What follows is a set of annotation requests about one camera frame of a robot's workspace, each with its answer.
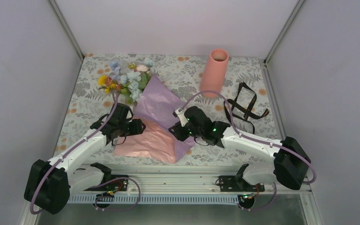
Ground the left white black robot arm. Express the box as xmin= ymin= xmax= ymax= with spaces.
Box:
xmin=24 ymin=103 xmax=146 ymax=215

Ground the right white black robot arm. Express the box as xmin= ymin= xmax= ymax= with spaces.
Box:
xmin=169 ymin=106 xmax=311 ymax=191

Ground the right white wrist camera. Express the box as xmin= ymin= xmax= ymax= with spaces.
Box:
xmin=174 ymin=108 xmax=188 ymax=127

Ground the purple pink wrapping paper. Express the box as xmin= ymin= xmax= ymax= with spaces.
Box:
xmin=114 ymin=75 xmax=195 ymax=164

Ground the purple cable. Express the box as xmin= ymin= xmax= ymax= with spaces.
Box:
xmin=177 ymin=90 xmax=317 ymax=185
xmin=29 ymin=90 xmax=119 ymax=215

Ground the purple flower bouquet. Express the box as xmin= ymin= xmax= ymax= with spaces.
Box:
xmin=97 ymin=58 xmax=154 ymax=104

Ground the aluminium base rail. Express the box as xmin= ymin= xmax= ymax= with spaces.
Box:
xmin=67 ymin=165 xmax=312 ymax=204

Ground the black gold-lettered ribbon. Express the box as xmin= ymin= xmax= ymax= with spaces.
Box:
xmin=223 ymin=82 xmax=270 ymax=135

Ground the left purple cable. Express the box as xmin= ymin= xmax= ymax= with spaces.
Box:
xmin=29 ymin=90 xmax=119 ymax=215

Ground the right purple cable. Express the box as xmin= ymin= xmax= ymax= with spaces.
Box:
xmin=177 ymin=90 xmax=317 ymax=185

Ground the floral patterned table mat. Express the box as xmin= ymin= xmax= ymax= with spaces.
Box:
xmin=55 ymin=53 xmax=270 ymax=166

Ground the pink cylindrical vase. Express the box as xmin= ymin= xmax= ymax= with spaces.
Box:
xmin=199 ymin=49 xmax=229 ymax=93

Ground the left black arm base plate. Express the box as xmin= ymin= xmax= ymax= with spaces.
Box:
xmin=86 ymin=174 xmax=129 ymax=192

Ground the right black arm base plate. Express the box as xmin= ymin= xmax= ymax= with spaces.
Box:
xmin=216 ymin=175 xmax=265 ymax=192

